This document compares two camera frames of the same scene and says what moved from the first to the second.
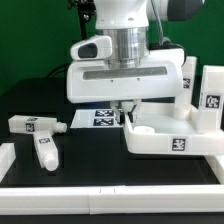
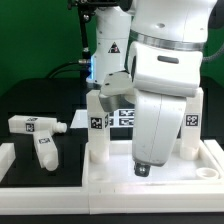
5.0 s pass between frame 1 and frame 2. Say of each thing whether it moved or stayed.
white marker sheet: stayed
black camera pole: stayed
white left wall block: stayed
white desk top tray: moved
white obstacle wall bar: stayed
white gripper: moved
